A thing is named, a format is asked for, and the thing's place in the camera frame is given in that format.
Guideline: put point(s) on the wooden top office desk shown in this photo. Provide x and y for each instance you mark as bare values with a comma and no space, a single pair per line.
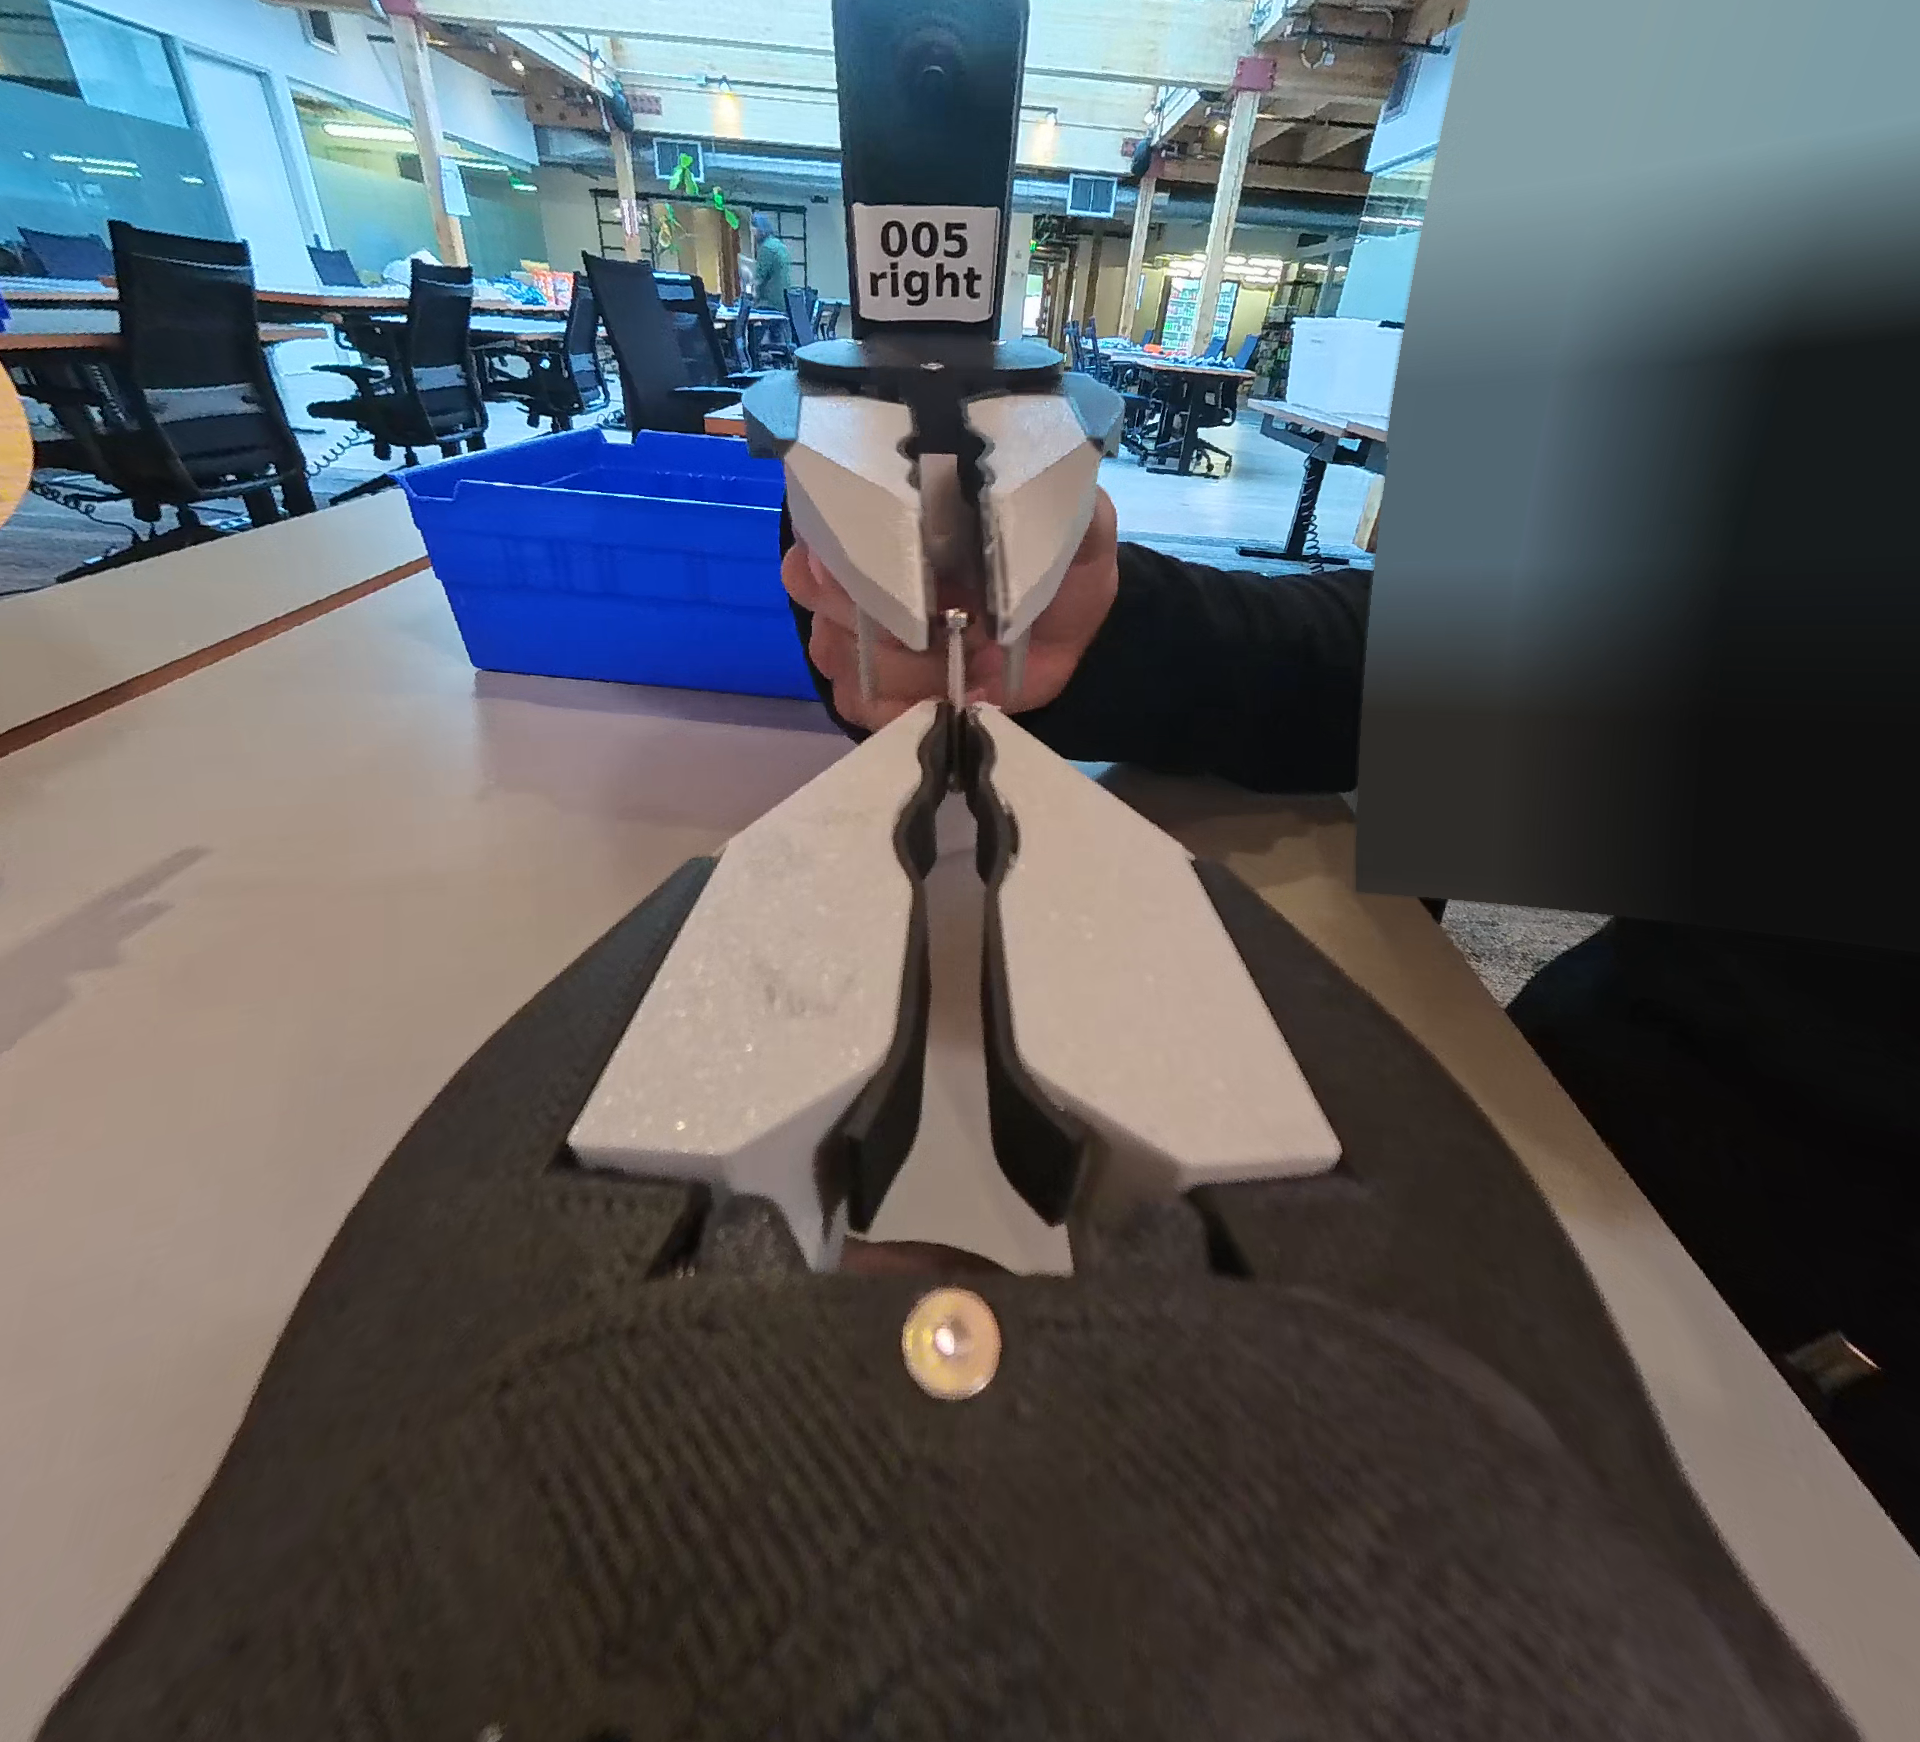
1185,373
150,326
1321,422

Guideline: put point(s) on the green wall decoration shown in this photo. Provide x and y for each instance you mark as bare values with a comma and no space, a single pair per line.
699,182

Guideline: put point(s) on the black office chair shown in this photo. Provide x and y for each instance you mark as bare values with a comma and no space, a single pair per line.
428,347
644,332
563,362
196,332

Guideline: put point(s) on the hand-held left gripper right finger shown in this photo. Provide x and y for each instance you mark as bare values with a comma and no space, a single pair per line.
1157,1008

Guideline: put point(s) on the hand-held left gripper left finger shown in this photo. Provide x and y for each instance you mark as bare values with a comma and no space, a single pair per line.
750,991

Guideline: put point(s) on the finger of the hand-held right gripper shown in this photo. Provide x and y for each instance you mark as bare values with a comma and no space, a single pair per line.
864,511
1043,495

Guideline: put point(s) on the blue plastic bin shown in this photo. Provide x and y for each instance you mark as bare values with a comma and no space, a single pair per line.
600,573

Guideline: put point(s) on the person's right hand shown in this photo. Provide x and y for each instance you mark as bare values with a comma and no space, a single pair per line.
1084,595

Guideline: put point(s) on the person's right forearm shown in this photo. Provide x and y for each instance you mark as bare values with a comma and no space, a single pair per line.
1230,669

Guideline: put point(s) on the metal bolt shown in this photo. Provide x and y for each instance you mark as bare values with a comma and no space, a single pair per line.
955,663

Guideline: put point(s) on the white storage box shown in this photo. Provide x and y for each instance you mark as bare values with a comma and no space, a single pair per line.
1342,369

